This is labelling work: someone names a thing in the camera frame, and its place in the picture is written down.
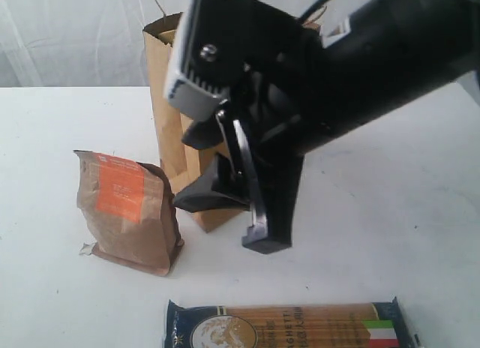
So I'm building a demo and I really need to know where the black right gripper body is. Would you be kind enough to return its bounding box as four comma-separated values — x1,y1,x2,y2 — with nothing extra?
215,0,480,218

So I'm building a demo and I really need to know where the brown paper shopping bag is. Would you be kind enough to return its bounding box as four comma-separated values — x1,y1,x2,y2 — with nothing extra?
141,0,331,235

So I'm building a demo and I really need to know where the brown coffee pouch orange label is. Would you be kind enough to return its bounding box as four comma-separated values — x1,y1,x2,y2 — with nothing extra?
74,150,184,276

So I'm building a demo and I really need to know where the spaghetti package dark blue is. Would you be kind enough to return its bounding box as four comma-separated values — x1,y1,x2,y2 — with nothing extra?
163,300,422,347

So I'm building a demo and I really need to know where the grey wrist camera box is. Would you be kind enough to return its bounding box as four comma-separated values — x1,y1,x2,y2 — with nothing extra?
163,0,301,121

